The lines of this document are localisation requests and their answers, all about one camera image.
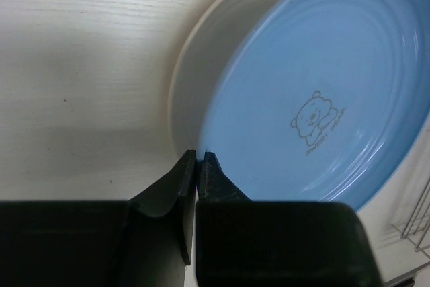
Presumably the metal wire dish rack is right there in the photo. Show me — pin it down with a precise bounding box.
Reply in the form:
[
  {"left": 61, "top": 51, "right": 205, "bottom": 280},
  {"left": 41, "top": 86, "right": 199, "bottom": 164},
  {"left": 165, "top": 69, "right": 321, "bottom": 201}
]
[{"left": 382, "top": 175, "right": 430, "bottom": 287}]

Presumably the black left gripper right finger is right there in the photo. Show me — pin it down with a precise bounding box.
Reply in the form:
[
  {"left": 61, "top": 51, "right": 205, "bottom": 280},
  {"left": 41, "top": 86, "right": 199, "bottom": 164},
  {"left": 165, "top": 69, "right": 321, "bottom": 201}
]
[{"left": 195, "top": 153, "right": 383, "bottom": 286}]

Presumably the cream bear plate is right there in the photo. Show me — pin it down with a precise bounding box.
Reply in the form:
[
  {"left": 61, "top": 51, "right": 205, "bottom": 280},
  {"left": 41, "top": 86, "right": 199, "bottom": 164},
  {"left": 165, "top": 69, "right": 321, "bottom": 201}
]
[{"left": 167, "top": 0, "right": 280, "bottom": 157}]

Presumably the blue plate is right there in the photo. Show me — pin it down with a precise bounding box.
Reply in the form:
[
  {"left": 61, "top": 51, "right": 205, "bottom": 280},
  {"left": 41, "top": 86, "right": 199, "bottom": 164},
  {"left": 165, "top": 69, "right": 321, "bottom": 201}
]
[{"left": 198, "top": 0, "right": 429, "bottom": 210}]

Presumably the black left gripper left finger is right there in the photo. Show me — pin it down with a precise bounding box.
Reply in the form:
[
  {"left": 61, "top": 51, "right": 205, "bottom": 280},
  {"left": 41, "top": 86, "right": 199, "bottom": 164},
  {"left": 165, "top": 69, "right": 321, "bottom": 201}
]
[{"left": 1, "top": 151, "right": 196, "bottom": 286}]

